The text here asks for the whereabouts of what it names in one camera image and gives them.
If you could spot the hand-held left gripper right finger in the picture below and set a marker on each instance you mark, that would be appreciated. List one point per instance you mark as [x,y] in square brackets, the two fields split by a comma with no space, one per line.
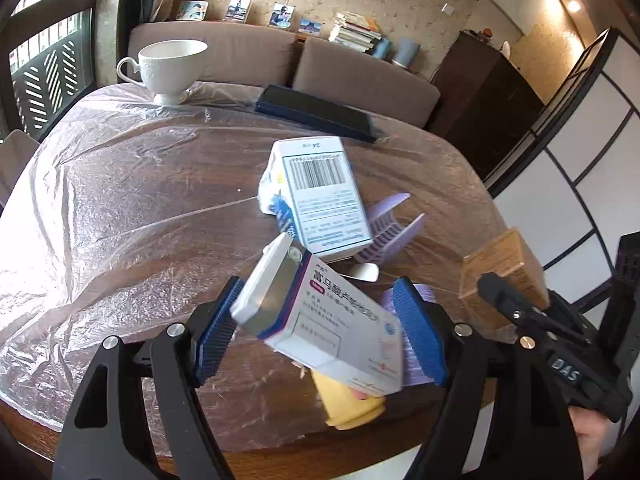
[420,335]

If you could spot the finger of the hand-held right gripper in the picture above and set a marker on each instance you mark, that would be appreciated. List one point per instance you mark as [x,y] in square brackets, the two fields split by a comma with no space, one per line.
[627,280]
[505,300]

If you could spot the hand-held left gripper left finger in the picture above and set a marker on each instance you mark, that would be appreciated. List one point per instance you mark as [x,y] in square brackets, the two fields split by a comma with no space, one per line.
[216,332]

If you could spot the white purple-striped medicine box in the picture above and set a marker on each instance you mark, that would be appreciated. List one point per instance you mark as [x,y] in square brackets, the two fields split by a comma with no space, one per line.
[330,330]

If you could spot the blue white snack packet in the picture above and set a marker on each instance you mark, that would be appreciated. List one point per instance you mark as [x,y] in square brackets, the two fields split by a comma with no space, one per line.
[277,195]

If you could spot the person's right hand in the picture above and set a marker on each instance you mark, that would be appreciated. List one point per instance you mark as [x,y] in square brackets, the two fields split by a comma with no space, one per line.
[590,435]

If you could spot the wooden box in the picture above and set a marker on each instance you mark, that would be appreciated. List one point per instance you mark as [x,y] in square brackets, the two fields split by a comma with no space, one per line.
[500,270]

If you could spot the metal spoon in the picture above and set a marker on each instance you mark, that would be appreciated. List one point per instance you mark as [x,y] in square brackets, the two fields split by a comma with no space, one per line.
[364,271]

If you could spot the yellow plastic container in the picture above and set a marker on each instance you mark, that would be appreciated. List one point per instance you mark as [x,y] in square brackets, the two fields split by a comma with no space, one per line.
[345,405]

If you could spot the black-framed white sliding screen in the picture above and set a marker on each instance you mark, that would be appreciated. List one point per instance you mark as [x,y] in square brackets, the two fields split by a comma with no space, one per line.
[590,160]

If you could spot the clear plastic table cover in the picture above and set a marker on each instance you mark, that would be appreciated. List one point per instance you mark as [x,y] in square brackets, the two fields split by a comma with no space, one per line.
[125,210]

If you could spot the white barcode medicine box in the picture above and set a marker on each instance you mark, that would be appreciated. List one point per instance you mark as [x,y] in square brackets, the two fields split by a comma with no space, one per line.
[325,210]

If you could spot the dark wooden cabinet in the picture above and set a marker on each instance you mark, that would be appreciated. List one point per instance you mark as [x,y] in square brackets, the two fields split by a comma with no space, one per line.
[485,105]

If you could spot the small white object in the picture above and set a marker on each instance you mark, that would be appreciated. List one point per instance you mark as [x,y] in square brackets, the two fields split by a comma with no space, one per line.
[507,49]

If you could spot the small orange object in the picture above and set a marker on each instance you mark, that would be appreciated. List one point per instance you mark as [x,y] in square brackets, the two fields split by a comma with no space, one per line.
[488,34]

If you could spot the brown sofa cushion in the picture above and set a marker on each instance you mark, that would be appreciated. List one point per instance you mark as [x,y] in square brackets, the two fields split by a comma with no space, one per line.
[360,75]
[240,55]

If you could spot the white porcelain cup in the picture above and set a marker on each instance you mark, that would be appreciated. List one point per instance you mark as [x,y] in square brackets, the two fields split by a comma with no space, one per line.
[170,67]

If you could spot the blue cylinder container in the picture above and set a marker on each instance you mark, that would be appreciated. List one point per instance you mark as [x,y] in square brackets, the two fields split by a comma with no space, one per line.
[382,50]

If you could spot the ceiling light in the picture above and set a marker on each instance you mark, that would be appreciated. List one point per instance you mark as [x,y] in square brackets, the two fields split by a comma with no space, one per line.
[574,6]

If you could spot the stack of books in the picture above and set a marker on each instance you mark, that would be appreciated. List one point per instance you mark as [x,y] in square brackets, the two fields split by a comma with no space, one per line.
[355,32]

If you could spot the large window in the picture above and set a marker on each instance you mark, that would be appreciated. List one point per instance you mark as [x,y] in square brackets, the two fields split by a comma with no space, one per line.
[45,60]

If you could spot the white wall switch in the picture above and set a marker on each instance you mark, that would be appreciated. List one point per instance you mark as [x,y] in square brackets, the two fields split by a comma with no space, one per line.
[447,8]

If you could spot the photo frame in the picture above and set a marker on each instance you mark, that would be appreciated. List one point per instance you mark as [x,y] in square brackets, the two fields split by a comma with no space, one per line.
[192,10]
[238,10]
[282,15]
[310,27]

